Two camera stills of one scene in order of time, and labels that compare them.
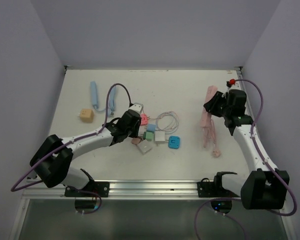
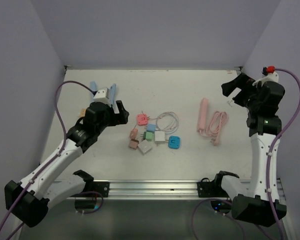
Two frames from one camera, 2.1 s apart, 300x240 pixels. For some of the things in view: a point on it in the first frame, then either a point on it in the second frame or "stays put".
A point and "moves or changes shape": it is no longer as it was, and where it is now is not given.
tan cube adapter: [135, 141] moves or changes shape
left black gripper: [134, 133] -> [122, 117]
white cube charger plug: [159, 137] stays put
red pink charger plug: [144, 119] stays put
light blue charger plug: [151, 127] stays put
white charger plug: [144, 146] stays put
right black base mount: [215, 189] stays put
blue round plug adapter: [174, 142] stays put
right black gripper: [211, 106] -> [243, 81]
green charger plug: [148, 135] stays put
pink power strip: [206, 117] moves or changes shape
